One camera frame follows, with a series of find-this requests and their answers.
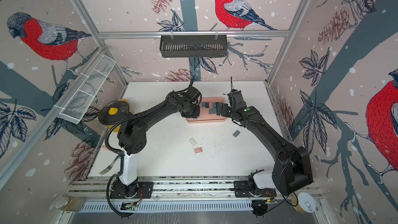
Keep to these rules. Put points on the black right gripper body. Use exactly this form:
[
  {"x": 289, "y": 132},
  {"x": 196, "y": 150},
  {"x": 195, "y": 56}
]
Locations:
[{"x": 228, "y": 110}]

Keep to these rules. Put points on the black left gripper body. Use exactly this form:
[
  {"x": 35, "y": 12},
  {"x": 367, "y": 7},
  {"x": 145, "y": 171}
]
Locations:
[{"x": 193, "y": 112}]

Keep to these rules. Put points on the pink plastic storage tray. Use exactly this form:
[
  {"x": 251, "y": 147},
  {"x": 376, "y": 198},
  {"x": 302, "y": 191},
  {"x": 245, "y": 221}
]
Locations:
[{"x": 204, "y": 116}]

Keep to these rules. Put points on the white eraser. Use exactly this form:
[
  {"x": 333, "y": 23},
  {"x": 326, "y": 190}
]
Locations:
[{"x": 192, "y": 142}]

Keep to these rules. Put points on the pink eraser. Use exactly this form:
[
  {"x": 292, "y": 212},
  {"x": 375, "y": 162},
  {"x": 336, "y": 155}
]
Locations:
[{"x": 198, "y": 150}]

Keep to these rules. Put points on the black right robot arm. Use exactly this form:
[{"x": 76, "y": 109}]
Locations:
[{"x": 292, "y": 170}]

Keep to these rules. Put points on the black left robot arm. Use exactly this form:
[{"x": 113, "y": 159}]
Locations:
[{"x": 127, "y": 136}]

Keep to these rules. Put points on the yellow electric cooking pot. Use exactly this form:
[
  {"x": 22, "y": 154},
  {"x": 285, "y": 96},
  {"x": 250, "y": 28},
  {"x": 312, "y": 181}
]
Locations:
[{"x": 114, "y": 112}]

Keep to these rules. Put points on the yellow tape roll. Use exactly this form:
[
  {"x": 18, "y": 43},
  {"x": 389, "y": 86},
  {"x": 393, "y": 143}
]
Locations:
[{"x": 304, "y": 203}]

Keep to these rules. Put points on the glass jar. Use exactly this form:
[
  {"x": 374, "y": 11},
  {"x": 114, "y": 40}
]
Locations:
[{"x": 69, "y": 203}]

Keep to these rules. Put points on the black hanging wire basket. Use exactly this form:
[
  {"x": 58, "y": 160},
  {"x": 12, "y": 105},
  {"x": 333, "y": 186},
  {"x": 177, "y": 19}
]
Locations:
[{"x": 193, "y": 46}]

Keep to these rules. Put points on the green handled fork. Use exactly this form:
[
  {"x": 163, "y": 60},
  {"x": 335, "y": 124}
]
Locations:
[{"x": 109, "y": 167}]

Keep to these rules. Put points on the white wire mesh shelf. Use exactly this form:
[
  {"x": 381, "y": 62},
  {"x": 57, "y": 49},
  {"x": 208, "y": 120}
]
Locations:
[{"x": 92, "y": 80}]

